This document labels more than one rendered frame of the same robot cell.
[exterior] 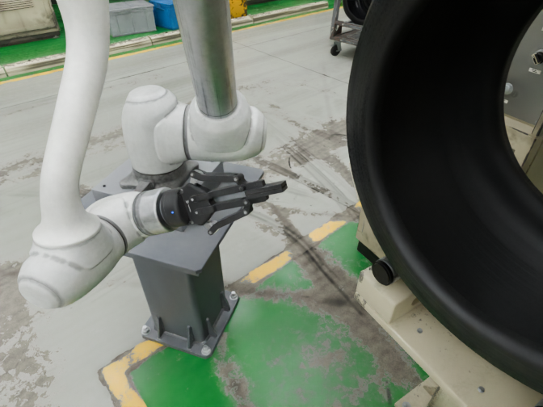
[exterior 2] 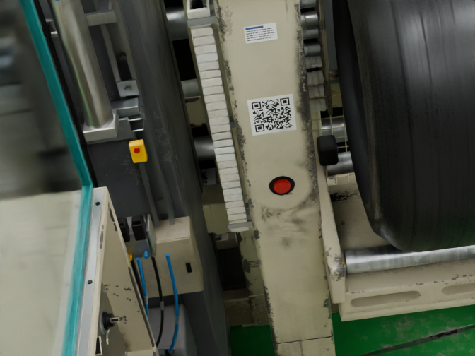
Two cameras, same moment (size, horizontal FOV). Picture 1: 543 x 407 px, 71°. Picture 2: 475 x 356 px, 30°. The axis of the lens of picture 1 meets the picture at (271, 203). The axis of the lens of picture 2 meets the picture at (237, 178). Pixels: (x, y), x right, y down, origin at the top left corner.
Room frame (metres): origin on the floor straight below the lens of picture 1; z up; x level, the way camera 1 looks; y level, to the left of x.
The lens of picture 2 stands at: (1.61, 0.04, 2.11)
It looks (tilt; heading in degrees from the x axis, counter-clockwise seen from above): 41 degrees down; 216
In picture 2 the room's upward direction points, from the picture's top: 10 degrees counter-clockwise
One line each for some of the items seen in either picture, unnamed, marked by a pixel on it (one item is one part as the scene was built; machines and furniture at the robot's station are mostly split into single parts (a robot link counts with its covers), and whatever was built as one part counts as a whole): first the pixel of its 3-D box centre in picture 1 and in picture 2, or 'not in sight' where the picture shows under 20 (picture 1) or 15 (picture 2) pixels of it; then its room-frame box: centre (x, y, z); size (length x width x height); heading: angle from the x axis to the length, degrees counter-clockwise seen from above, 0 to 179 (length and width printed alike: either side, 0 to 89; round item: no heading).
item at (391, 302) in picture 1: (439, 258); (430, 275); (0.52, -0.34, 0.84); 0.36 x 0.09 x 0.06; 122
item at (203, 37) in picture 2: not in sight; (223, 123); (0.62, -0.67, 1.19); 0.05 x 0.04 x 0.48; 32
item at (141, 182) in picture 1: (156, 171); not in sight; (0.94, 0.34, 0.76); 0.22 x 0.18 x 0.06; 165
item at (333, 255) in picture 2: not in sight; (325, 212); (0.49, -0.56, 0.90); 0.40 x 0.03 x 0.10; 32
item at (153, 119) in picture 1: (155, 127); not in sight; (0.96, 0.32, 0.90); 0.18 x 0.16 x 0.22; 90
